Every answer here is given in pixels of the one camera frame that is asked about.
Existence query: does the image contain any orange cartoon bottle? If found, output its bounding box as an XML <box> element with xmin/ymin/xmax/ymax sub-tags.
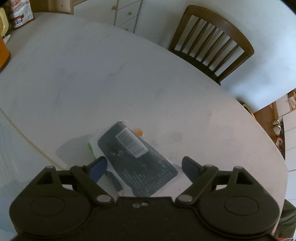
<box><xmin>0</xmin><ymin>38</ymin><xmax>11</xmax><ymax>72</ymax></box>

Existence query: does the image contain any white shoe cabinet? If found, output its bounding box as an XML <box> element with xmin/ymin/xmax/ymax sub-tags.
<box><xmin>270</xmin><ymin>90</ymin><xmax>296</xmax><ymax>172</ymax></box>

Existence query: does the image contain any white drawer sideboard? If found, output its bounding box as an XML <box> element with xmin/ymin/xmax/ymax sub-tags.
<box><xmin>30</xmin><ymin>0</ymin><xmax>144</xmax><ymax>34</ymax></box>

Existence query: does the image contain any brown wooden chair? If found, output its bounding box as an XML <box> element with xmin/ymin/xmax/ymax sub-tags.
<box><xmin>168</xmin><ymin>5</ymin><xmax>254</xmax><ymax>84</ymax></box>

